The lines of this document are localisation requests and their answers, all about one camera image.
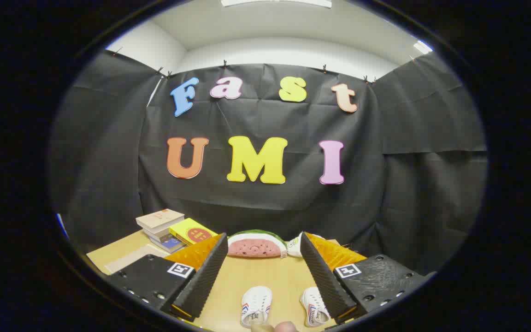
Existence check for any white canvas shoe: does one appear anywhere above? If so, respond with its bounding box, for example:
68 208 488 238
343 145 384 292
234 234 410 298
240 286 273 329
299 286 331 327

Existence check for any blue cover book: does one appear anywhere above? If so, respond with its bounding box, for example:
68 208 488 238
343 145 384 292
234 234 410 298
149 233 188 254

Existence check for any white book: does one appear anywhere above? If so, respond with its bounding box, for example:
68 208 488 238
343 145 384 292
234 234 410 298
143 226 174 243

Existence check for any yellow book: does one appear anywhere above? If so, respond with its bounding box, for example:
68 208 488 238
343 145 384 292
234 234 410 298
169 218 218 246

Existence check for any beige cover book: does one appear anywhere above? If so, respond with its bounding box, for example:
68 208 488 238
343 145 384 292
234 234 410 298
136 208 185 230

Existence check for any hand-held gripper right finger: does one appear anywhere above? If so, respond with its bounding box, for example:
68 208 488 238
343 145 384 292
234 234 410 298
300 231 437 325

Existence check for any long ceiling light panel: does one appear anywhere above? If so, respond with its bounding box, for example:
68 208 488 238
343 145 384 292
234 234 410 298
221 0 333 9

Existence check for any white plush toy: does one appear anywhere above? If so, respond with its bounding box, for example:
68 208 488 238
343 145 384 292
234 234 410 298
286 232 306 258

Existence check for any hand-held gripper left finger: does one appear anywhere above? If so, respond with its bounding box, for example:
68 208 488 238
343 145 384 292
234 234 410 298
104 233 229 323

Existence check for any watermelon slice plush toy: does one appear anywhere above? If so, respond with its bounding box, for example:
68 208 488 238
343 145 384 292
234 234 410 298
227 230 288 259

